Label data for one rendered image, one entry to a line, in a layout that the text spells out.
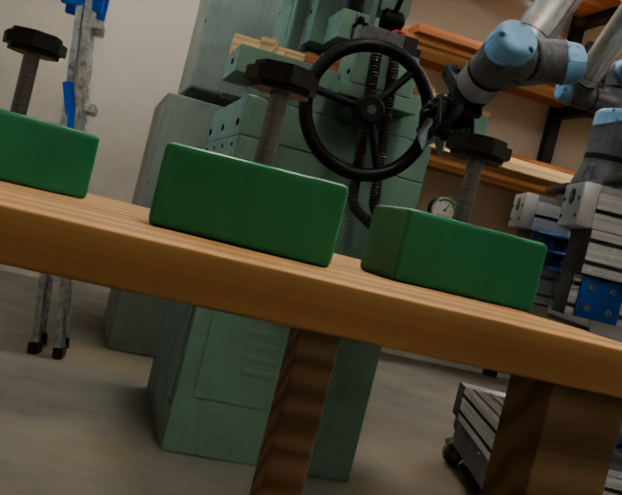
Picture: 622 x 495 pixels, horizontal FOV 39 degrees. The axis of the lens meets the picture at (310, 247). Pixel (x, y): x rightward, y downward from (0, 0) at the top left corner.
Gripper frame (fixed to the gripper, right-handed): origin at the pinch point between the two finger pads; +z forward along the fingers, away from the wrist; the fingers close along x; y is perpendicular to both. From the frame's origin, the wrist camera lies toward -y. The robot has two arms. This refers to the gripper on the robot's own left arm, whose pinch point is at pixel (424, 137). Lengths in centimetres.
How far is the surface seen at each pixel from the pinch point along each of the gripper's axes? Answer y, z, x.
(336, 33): -37.8, 19.6, -14.6
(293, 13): -55, 36, -22
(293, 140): -7.5, 23.2, -20.9
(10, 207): 87, -98, -63
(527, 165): -144, 180, 138
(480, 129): -19.7, 16.0, 21.4
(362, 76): -16.6, 6.9, -11.9
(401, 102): -14.0, 8.4, -2.0
